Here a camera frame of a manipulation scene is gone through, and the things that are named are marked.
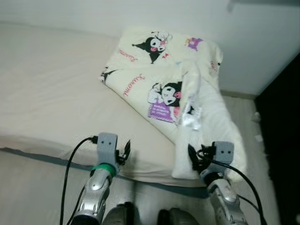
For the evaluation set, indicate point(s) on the grey robot leg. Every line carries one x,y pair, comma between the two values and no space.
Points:
180,216
119,214

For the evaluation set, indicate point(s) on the mattress with cream sheet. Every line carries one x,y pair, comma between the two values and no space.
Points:
47,93

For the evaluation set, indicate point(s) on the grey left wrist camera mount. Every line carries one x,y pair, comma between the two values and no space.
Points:
107,143

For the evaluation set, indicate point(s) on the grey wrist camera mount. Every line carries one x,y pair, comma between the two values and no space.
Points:
107,143
223,152

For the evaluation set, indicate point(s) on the teal bed frame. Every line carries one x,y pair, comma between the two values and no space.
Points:
56,160

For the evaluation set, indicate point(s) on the grey right robot leg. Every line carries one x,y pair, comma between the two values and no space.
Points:
180,216

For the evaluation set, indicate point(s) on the grey left robot leg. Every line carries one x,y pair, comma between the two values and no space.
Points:
119,214

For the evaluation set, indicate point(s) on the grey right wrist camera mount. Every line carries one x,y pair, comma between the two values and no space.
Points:
223,152

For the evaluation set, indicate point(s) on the dark cabinet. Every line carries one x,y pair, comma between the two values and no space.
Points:
281,140

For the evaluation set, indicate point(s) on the cream cartoon print blanket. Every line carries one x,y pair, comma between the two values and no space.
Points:
140,79

